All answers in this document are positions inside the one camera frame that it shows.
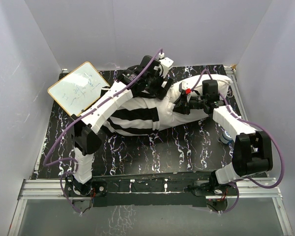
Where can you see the aluminium table frame rail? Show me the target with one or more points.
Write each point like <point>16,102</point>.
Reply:
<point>149,207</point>

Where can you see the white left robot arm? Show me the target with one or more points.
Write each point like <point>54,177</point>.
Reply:
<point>87,126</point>

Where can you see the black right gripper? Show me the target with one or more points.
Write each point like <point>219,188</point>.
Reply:
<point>183,107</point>

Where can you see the white pillow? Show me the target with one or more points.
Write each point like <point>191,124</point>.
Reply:
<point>169,116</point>

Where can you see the black white striped pillowcase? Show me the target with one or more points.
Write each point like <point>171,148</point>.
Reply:
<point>144,116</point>

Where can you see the yellow framed whiteboard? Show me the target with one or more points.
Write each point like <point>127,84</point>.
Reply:
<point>79,89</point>

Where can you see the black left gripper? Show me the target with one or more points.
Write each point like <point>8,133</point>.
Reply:
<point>158,92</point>

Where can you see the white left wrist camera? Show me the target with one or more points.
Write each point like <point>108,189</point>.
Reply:
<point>166,63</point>

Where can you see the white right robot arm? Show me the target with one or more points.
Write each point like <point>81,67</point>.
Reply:
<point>252,152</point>

